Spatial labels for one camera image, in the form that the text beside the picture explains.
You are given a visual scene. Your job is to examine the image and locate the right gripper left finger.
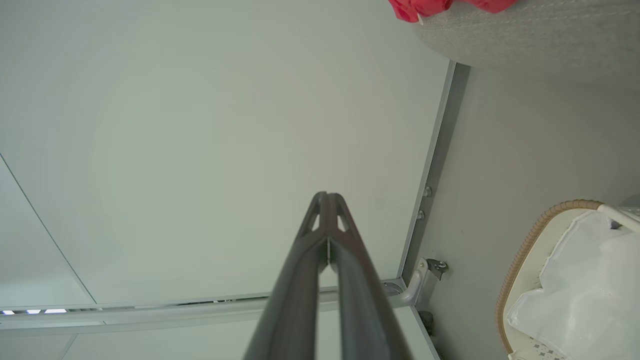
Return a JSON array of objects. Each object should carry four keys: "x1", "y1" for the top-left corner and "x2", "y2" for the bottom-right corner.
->
[{"x1": 242, "y1": 191, "x2": 331, "y2": 360}]

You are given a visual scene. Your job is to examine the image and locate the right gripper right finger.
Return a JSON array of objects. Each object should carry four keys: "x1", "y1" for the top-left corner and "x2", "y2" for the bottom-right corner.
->
[{"x1": 327, "y1": 192, "x2": 413, "y2": 360}]

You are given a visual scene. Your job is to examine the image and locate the red garment with white stripe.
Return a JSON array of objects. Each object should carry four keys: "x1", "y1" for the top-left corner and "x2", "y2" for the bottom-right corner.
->
[{"x1": 387, "y1": 0, "x2": 454, "y2": 24}]

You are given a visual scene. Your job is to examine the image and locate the red knit garment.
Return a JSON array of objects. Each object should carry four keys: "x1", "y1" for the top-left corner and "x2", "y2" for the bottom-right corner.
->
[{"x1": 462, "y1": 0, "x2": 518, "y2": 14}]

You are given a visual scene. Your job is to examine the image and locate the white laundry basket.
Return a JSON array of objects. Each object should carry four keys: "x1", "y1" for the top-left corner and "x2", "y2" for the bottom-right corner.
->
[{"x1": 495, "y1": 199, "x2": 640, "y2": 360}]

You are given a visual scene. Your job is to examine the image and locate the white cloth in basket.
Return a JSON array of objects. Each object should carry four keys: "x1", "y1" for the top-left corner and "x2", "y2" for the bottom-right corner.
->
[{"x1": 506, "y1": 210, "x2": 640, "y2": 360}]

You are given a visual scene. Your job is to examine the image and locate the grey partition foot bracket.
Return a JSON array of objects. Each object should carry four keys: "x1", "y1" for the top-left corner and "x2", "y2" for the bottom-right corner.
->
[{"x1": 395, "y1": 257, "x2": 449, "y2": 307}]

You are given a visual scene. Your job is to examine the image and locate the grey partition post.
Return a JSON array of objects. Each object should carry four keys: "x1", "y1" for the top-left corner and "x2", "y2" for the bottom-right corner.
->
[{"x1": 0, "y1": 280, "x2": 421, "y2": 331}]

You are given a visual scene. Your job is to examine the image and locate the grey partition base rail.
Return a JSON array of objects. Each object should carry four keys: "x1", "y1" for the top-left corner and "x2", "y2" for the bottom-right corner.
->
[{"x1": 397, "y1": 61, "x2": 472, "y2": 283}]

